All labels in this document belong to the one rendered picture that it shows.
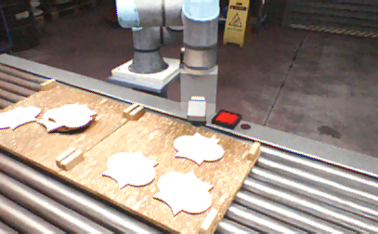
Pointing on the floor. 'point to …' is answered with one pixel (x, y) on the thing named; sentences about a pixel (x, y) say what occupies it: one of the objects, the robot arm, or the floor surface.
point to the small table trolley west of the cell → (2, 42)
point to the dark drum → (20, 17)
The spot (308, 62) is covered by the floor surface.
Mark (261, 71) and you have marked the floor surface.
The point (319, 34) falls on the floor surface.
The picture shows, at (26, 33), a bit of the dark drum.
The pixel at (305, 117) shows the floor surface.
